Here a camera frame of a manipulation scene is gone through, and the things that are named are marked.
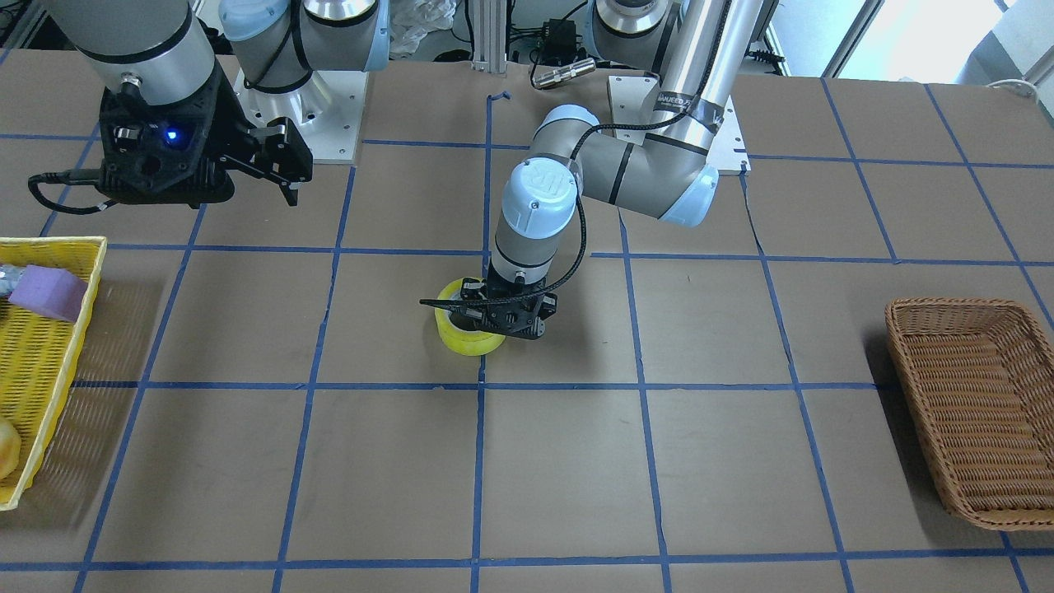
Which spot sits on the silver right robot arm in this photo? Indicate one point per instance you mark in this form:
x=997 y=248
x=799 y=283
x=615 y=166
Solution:
x=160 y=51

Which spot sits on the silver cylinder connector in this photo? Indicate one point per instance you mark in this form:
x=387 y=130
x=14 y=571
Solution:
x=546 y=81

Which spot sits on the brown wicker basket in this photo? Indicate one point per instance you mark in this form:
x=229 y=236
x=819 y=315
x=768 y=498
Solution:
x=978 y=380

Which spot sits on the yellow tape roll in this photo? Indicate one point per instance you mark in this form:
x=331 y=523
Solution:
x=466 y=341

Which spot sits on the yellow plastic basket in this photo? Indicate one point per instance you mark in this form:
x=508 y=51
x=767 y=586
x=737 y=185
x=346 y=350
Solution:
x=40 y=356

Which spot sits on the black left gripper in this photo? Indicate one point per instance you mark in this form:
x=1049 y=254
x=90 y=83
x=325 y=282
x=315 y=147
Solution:
x=472 y=289

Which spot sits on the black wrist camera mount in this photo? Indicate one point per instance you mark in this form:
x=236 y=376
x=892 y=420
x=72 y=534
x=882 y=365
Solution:
x=165 y=154

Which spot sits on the purple sponge block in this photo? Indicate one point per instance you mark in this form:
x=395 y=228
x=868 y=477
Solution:
x=50 y=292

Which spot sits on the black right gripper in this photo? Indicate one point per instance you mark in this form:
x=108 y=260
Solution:
x=230 y=123

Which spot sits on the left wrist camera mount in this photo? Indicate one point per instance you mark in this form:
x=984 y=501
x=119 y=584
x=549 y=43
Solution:
x=523 y=319

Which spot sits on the toy croissant bread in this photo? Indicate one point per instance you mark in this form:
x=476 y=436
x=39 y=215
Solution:
x=10 y=449

